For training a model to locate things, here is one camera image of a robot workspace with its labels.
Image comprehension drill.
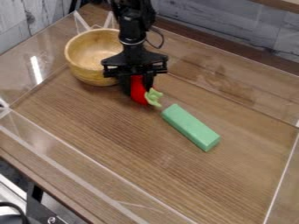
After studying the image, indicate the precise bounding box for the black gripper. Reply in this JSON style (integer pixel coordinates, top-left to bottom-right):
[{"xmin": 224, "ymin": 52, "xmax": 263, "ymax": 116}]
[{"xmin": 101, "ymin": 44, "xmax": 168, "ymax": 96}]

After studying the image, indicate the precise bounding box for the black cable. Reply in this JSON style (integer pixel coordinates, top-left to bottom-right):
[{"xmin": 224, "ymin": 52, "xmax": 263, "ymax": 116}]
[{"xmin": 0, "ymin": 201, "xmax": 28, "ymax": 224}]

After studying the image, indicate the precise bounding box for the clear acrylic tray enclosure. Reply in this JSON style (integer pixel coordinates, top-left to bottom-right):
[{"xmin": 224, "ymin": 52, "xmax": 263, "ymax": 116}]
[{"xmin": 0, "ymin": 17, "xmax": 299, "ymax": 224}]

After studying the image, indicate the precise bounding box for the wooden bowl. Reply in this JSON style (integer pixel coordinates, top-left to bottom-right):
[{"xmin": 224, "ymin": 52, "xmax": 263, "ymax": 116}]
[{"xmin": 64, "ymin": 28, "xmax": 123, "ymax": 87}]

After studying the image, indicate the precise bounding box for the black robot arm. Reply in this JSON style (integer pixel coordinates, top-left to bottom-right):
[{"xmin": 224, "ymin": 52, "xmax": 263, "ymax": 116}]
[{"xmin": 101, "ymin": 0, "xmax": 168, "ymax": 96}]

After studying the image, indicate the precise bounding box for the green rectangular block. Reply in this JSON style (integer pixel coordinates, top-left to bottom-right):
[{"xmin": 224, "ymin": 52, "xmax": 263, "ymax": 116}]
[{"xmin": 161, "ymin": 104, "xmax": 220, "ymax": 151}]

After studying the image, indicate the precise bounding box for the red plush fruit green stem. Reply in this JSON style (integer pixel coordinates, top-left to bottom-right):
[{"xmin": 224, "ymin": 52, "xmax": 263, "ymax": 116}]
[{"xmin": 129, "ymin": 75, "xmax": 164, "ymax": 108}]

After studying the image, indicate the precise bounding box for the black table leg bracket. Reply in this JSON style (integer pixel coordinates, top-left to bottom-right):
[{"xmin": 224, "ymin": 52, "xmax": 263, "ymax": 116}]
[{"xmin": 25, "ymin": 183, "xmax": 80, "ymax": 224}]

